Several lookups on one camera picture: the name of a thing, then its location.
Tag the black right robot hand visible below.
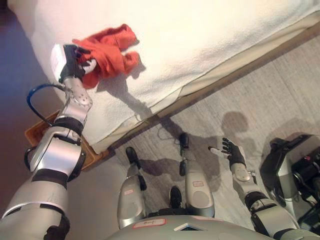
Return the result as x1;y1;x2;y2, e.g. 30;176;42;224
207;136;248;167

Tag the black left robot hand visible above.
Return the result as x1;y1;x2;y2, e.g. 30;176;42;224
50;43;97;84

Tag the orange cloth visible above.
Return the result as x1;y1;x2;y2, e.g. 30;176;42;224
71;23;141;90

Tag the brown wicker basket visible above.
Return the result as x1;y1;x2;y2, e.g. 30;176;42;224
24;111;110;173

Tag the bed with white blanket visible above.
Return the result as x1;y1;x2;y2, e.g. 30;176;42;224
6;0;320;142

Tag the black right robot foot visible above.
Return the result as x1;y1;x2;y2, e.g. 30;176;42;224
179;132;190;151

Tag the black robot foot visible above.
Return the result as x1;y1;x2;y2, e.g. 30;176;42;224
125;146;141;171
179;132;190;151

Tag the silver right robot leg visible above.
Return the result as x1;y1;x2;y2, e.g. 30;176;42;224
179;147;216;219

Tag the silver robot leg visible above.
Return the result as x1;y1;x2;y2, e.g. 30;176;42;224
116;159;149;230
179;147;216;219

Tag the black and silver machine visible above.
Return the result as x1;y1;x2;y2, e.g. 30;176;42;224
259;133;320;229

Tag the grey patterned rug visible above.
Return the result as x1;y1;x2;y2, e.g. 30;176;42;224
109;34;320;232

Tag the silver robot torso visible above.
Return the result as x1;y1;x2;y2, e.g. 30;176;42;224
103;206;255;240

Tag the beige duvet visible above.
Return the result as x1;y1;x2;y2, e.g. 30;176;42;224
92;11;320;154

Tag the black left robot foot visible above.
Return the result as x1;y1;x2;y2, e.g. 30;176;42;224
125;146;141;171

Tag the silver left robot leg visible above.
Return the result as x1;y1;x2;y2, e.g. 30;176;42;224
116;159;149;230

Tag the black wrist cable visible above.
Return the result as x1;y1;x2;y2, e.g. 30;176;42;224
26;83;68;126

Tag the tan bed frame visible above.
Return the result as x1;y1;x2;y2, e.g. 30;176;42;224
109;21;320;151

